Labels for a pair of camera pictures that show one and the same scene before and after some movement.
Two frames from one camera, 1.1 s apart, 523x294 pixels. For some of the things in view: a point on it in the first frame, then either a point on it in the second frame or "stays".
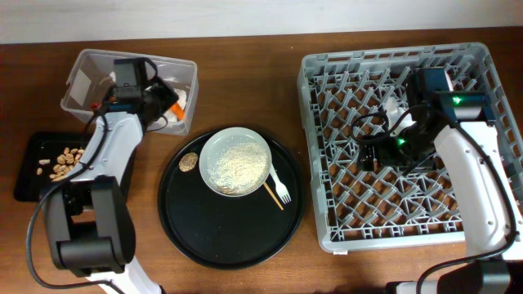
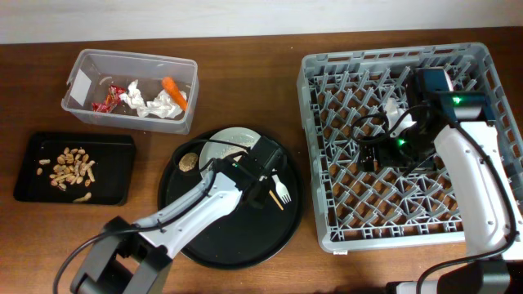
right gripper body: x=404 y=150 stays
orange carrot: x=177 y=110 -> x=176 y=93
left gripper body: x=164 y=94 -> x=261 y=200
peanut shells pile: x=65 y=162 stays
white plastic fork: x=282 y=189 stays
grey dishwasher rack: x=394 y=205 stays
